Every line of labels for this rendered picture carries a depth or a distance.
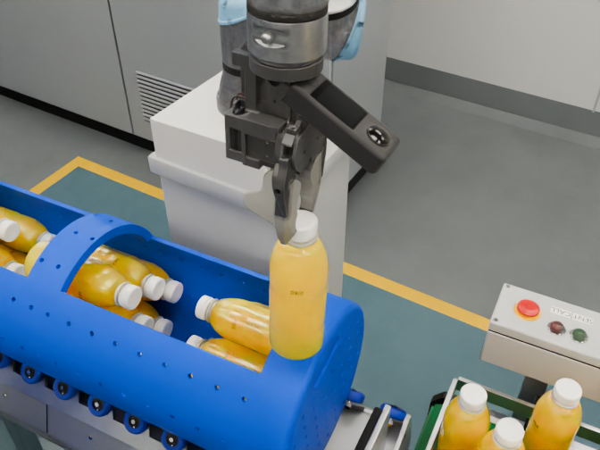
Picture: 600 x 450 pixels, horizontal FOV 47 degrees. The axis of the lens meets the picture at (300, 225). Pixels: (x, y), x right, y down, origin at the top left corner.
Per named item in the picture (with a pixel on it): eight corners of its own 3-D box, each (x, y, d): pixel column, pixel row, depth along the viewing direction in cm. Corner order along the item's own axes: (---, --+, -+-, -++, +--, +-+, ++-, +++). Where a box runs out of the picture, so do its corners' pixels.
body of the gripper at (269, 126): (260, 132, 77) (260, 29, 69) (329, 152, 74) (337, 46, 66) (224, 164, 71) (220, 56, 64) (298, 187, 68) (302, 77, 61)
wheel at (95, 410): (92, 387, 117) (85, 390, 116) (114, 388, 116) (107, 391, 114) (93, 414, 117) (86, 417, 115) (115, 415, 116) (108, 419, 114)
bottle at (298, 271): (271, 320, 91) (271, 209, 80) (324, 323, 91) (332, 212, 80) (266, 361, 86) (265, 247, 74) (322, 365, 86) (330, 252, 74)
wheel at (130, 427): (128, 404, 115) (120, 407, 113) (151, 405, 113) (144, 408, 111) (129, 431, 115) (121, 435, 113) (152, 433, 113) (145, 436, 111)
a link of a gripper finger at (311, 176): (279, 193, 83) (272, 134, 76) (323, 207, 81) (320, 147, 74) (266, 210, 81) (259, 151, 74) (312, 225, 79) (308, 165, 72)
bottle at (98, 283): (48, 231, 115) (138, 266, 109) (55, 263, 120) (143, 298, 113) (17, 254, 110) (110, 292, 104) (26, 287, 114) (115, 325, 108)
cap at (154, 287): (159, 285, 118) (168, 288, 117) (146, 302, 116) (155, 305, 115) (154, 270, 115) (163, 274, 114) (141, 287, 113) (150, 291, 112)
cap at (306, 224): (284, 219, 79) (284, 206, 78) (318, 221, 79) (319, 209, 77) (281, 240, 76) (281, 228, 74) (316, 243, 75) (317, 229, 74)
